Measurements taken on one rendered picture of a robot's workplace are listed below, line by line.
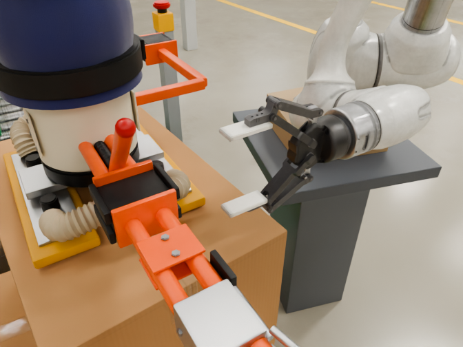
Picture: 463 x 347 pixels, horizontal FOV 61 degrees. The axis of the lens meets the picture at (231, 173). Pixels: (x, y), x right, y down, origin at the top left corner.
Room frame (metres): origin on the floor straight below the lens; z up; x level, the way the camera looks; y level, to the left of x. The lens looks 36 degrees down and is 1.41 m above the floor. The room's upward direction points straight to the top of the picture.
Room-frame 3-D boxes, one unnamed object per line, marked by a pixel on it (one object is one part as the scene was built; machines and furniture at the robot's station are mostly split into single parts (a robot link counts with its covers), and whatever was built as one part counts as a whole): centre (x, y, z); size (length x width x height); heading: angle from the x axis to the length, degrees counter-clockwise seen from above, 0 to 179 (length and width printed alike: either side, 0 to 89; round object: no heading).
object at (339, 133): (0.55, -0.13, 1.08); 0.09 x 0.07 x 0.08; 122
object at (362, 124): (0.59, -0.20, 1.08); 0.09 x 0.06 x 0.09; 32
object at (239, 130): (0.48, -0.02, 1.14); 0.07 x 0.03 x 0.01; 122
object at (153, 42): (1.00, 0.19, 1.08); 0.09 x 0.08 x 0.05; 122
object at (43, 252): (0.56, 0.34, 0.98); 0.34 x 0.10 x 0.05; 32
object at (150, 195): (0.40, 0.13, 1.08); 0.10 x 0.08 x 0.06; 122
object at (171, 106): (1.69, 0.28, 0.50); 0.07 x 0.07 x 1.00; 30
